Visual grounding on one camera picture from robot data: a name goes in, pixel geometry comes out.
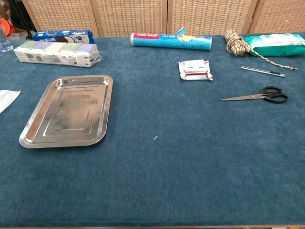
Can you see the plastic food wrap box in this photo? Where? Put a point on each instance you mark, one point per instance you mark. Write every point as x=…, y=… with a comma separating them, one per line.
x=166, y=41

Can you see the blue cookie box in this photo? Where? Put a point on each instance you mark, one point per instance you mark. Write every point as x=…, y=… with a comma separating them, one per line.
x=71, y=35

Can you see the clear plastic water bottle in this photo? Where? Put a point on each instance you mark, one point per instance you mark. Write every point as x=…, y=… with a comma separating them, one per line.
x=4, y=45

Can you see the white paper sheet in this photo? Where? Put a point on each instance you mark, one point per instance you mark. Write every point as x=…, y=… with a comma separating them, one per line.
x=7, y=99

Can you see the green wet wipes pack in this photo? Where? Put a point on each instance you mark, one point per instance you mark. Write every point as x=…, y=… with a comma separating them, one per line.
x=278, y=46

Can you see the stainless steel tray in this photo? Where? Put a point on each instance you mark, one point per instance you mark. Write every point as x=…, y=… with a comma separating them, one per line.
x=69, y=112

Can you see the white red small packet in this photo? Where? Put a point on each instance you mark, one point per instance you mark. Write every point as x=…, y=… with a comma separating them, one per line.
x=194, y=70

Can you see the silver pen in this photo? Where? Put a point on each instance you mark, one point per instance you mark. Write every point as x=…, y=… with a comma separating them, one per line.
x=262, y=71

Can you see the pastel tissue multipack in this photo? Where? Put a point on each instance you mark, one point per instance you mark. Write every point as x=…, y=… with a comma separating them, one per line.
x=57, y=55

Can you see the blue table cloth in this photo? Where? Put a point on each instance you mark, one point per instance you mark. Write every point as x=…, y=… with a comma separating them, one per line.
x=166, y=167

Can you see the orange round object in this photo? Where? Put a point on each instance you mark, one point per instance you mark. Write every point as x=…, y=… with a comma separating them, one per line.
x=8, y=27

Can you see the black tripod stand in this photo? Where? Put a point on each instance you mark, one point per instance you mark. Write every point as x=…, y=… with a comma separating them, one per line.
x=29, y=37

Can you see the woven wooden folding screen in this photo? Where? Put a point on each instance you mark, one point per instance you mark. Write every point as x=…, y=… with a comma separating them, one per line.
x=131, y=16

